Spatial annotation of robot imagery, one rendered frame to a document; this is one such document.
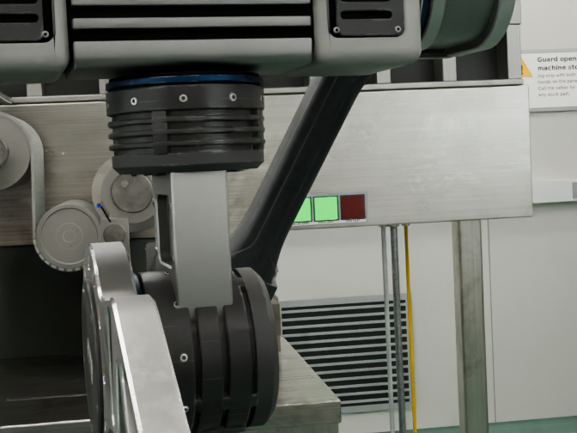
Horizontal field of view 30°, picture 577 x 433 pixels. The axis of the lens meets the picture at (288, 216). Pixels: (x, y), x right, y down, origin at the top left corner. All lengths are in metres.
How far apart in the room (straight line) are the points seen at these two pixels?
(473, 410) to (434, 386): 2.27
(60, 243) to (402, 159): 0.81
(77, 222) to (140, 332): 1.30
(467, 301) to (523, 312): 2.40
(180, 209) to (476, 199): 1.63
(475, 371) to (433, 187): 0.50
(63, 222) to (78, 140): 0.36
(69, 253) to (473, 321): 1.07
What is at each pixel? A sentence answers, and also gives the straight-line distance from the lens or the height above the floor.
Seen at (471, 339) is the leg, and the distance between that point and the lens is 2.66.
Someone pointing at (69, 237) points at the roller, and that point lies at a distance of 2.02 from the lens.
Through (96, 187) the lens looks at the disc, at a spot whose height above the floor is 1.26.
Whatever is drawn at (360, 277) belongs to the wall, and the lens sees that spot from 4.80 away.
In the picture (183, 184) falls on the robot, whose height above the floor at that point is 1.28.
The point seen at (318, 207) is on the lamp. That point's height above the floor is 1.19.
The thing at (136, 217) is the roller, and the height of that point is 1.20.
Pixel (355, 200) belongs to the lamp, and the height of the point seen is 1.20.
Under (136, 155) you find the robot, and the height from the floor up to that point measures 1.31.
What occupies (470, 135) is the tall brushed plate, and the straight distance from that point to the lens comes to 2.46.
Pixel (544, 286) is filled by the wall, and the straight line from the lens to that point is 5.06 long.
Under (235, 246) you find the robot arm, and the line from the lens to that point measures 1.25.
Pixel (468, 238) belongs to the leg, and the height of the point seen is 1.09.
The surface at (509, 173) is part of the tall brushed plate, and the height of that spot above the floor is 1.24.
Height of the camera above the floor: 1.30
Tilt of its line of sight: 3 degrees down
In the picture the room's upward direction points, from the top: 3 degrees counter-clockwise
